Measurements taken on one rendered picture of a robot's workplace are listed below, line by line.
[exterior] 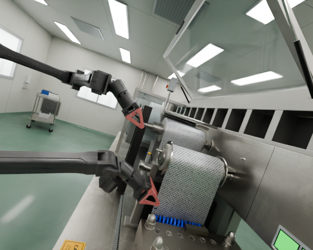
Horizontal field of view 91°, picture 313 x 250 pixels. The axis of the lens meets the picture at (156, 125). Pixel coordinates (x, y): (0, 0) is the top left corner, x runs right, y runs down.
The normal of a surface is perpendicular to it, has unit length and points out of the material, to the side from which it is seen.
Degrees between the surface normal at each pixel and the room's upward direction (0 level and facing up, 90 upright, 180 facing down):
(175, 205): 90
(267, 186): 90
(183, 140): 92
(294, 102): 90
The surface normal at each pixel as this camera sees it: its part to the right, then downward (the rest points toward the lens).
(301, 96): -0.94, -0.30
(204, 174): 0.14, 0.12
